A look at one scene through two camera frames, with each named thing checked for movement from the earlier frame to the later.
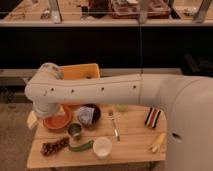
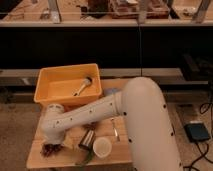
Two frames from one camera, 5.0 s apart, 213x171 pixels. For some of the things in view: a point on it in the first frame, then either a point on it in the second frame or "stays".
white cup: x=102 y=147 stays
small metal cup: x=74 y=129 -> x=86 y=141
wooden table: x=96 y=134 stays
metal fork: x=117 y=133 stays
